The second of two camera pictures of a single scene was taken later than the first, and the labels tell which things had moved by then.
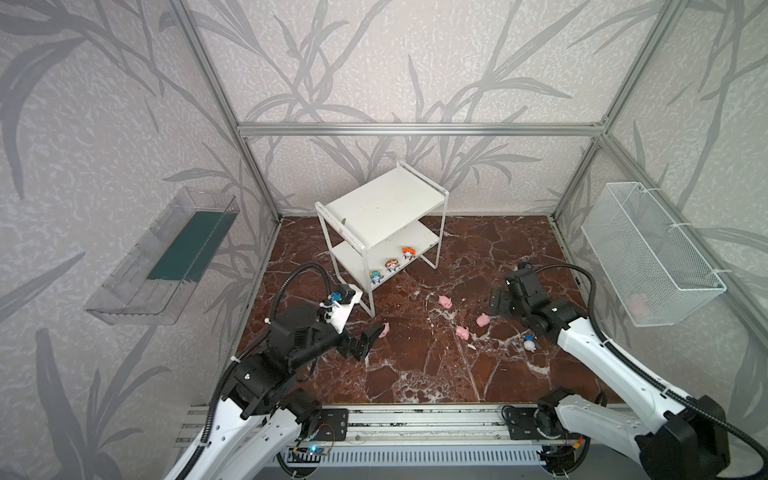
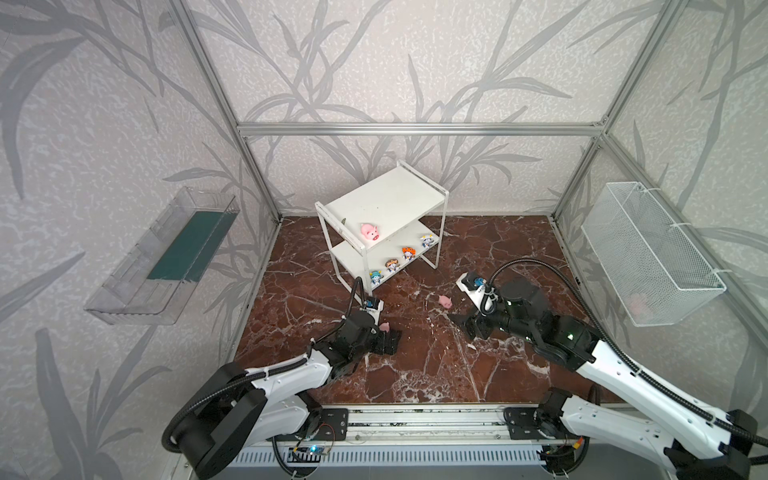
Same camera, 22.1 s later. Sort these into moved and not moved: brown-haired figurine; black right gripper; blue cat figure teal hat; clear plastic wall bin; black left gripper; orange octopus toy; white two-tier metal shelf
Moved: black right gripper; black left gripper
Not moved: brown-haired figurine; blue cat figure teal hat; orange octopus toy; white two-tier metal shelf; clear plastic wall bin
